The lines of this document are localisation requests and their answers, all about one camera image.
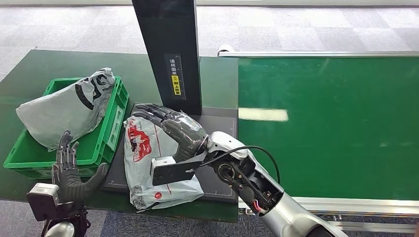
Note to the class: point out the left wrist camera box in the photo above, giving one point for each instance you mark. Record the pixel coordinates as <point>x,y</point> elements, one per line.
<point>42,199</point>

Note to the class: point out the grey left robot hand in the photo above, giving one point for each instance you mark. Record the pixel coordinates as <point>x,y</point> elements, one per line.
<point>70,186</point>

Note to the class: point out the black and yellow column label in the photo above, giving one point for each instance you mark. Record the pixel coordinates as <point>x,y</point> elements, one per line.
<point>175,65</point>

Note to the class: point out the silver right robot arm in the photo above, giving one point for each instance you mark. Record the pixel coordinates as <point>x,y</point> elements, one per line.
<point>294,216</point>

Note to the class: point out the black scanner column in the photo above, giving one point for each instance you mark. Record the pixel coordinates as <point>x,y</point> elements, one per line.
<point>157,32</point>

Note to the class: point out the aluminium conveyor lower beam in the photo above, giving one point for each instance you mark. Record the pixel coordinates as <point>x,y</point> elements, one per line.
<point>376,226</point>

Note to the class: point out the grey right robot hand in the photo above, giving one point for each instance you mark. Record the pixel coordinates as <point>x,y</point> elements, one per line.
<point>183,130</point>

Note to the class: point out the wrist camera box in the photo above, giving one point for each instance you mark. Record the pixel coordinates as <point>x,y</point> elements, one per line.
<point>170,173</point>
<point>42,199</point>

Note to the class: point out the white package with red print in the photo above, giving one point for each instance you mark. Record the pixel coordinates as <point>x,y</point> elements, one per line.
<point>144,176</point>

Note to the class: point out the grey package with black print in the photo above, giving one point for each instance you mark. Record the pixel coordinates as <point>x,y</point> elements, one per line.
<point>55,111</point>

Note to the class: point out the green plastic basket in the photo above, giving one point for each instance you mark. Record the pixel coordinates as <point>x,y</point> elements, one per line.
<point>91,150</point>

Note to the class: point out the black weighing platform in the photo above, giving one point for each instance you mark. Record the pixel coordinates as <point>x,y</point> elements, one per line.
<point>222,124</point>

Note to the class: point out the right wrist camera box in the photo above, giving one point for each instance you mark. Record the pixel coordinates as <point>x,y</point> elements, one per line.
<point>170,173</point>

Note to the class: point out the aluminium conveyor side rail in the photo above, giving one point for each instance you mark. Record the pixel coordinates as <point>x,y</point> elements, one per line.
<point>327,54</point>
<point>360,206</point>

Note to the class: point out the green conveyor belt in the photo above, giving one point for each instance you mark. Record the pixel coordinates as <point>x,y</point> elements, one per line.
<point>360,98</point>

